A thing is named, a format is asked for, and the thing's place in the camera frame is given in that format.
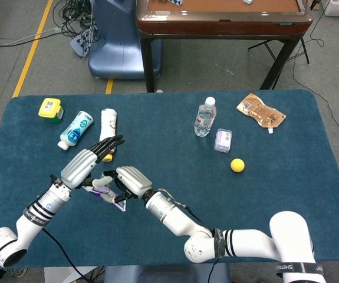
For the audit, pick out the purple white tube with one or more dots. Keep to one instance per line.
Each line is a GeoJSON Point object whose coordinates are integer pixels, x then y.
{"type": "Point", "coordinates": [98, 192]}

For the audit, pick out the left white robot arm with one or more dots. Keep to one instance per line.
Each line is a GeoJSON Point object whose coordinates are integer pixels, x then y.
{"type": "Point", "coordinates": [33, 215]}

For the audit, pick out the grey power strip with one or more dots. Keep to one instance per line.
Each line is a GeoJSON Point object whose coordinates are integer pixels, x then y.
{"type": "Point", "coordinates": [79, 44]}

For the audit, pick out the white bottle yellow cap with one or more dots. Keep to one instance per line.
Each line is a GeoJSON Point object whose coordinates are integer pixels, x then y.
{"type": "Point", "coordinates": [108, 123]}

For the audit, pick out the black tripod stand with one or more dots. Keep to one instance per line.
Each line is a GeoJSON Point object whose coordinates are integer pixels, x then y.
{"type": "Point", "coordinates": [304, 51]}

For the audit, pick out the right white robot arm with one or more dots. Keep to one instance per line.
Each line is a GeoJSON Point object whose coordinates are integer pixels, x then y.
{"type": "Point", "coordinates": [246, 238]}

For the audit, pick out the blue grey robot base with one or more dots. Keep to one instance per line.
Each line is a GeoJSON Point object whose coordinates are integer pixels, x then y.
{"type": "Point", "coordinates": [163, 274]}

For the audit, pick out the clear water bottle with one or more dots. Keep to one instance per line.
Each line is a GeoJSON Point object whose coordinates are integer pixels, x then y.
{"type": "Point", "coordinates": [205, 121]}

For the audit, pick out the yellow ball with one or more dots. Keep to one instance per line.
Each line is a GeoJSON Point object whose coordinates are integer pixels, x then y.
{"type": "Point", "coordinates": [237, 165]}

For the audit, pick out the orange spout pouch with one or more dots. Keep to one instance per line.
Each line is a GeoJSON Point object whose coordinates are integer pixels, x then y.
{"type": "Point", "coordinates": [260, 112]}

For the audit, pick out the blue table cloth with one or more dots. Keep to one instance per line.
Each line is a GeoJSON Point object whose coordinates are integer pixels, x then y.
{"type": "Point", "coordinates": [172, 147]}

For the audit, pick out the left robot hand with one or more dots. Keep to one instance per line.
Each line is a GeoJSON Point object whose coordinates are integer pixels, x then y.
{"type": "Point", "coordinates": [77, 166]}

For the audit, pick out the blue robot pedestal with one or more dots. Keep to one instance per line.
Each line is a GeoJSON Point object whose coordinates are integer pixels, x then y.
{"type": "Point", "coordinates": [113, 59]}

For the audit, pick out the white mahjong tile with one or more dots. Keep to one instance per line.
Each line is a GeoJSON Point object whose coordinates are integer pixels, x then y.
{"type": "Point", "coordinates": [248, 1]}

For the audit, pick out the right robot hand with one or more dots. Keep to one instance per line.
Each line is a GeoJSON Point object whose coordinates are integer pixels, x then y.
{"type": "Point", "coordinates": [134, 181]}

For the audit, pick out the blue white snake puzzle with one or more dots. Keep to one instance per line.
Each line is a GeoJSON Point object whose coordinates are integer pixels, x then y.
{"type": "Point", "coordinates": [175, 2]}

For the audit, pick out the clear plastic box purple contents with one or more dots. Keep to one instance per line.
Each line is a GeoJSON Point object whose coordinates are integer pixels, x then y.
{"type": "Point", "coordinates": [223, 140]}

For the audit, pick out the green container yellow lid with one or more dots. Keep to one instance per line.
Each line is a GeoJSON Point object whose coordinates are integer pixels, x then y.
{"type": "Point", "coordinates": [49, 107]}

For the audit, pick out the white bottle blue label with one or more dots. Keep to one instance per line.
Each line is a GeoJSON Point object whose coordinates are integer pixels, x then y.
{"type": "Point", "coordinates": [76, 129]}

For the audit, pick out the brown mahjong table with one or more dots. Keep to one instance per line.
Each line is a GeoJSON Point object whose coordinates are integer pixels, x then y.
{"type": "Point", "coordinates": [216, 28]}

